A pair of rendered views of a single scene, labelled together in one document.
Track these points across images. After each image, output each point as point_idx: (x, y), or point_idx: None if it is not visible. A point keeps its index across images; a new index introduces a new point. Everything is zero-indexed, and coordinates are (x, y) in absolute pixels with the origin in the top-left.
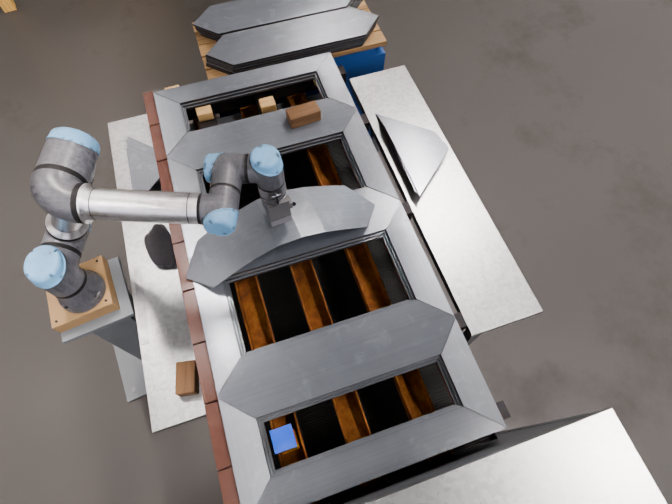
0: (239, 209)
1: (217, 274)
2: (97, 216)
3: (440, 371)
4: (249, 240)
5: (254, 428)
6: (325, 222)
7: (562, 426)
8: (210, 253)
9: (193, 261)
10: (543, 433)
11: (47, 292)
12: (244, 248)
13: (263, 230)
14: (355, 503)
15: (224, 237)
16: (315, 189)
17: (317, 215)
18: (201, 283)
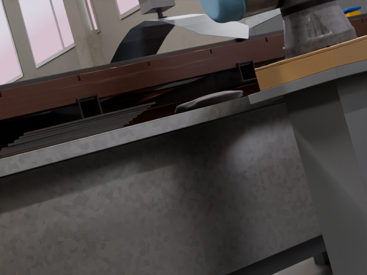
0: (157, 21)
1: (233, 24)
2: None
3: (256, 66)
4: (190, 16)
5: None
6: (155, 40)
7: (263, 16)
8: (212, 27)
9: (225, 35)
10: (270, 15)
11: (348, 41)
12: (200, 16)
13: (178, 16)
14: (358, 4)
15: (191, 22)
16: (119, 51)
17: (150, 38)
18: (248, 31)
